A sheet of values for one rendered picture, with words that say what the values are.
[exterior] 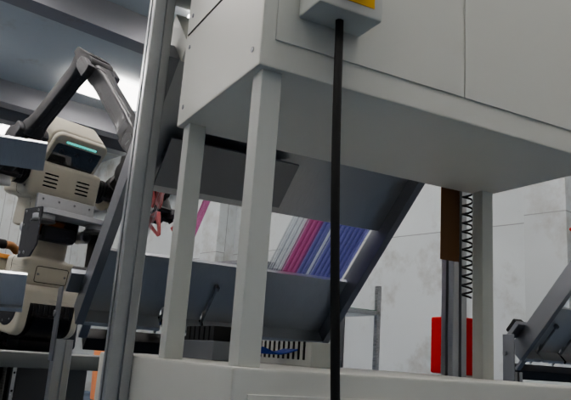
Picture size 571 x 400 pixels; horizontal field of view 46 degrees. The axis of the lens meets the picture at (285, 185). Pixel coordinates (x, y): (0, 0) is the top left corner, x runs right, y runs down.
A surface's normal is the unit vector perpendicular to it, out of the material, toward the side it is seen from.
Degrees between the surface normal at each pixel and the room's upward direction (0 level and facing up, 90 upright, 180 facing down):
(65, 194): 98
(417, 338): 90
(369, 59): 90
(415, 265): 90
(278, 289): 137
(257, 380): 90
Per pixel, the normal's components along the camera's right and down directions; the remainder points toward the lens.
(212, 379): -0.87, -0.18
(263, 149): 0.48, -0.18
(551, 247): -0.75, -0.22
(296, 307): 0.28, 0.57
